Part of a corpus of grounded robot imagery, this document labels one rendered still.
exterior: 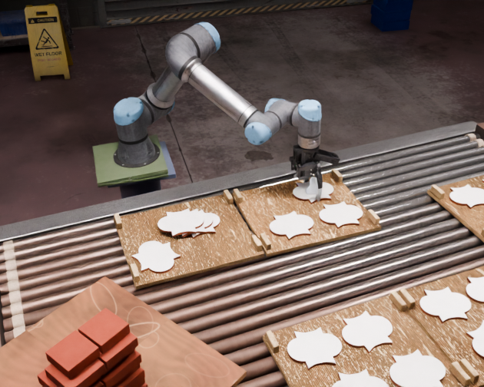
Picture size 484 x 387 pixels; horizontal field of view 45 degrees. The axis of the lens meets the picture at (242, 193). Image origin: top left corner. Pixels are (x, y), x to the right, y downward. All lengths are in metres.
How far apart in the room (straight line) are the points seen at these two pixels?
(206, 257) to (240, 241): 0.13
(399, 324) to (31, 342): 0.96
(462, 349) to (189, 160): 2.77
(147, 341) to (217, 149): 2.83
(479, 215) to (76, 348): 1.47
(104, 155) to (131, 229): 0.57
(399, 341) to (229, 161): 2.61
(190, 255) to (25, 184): 2.34
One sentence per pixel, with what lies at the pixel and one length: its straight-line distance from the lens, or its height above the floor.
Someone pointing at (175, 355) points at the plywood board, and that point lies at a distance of 1.45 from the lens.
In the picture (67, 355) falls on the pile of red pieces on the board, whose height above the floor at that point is 1.32.
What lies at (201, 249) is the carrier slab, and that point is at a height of 0.94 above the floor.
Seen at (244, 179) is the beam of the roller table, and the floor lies 0.91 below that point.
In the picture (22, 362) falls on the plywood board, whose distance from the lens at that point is 1.52.
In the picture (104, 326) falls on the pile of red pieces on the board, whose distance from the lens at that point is 1.16.
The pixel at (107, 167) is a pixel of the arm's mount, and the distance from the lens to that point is 2.40.
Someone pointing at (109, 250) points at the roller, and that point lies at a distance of 1.94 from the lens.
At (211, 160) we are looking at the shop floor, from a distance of 4.06.
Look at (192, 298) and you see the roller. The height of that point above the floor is 0.92.
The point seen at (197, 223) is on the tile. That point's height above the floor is 0.97.
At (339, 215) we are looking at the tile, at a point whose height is 0.95.
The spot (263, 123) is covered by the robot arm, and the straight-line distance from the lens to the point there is 1.88.
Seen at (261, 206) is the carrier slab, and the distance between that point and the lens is 2.05.
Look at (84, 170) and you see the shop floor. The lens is 4.10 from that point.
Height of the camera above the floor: 2.16
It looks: 35 degrees down
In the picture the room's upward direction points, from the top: straight up
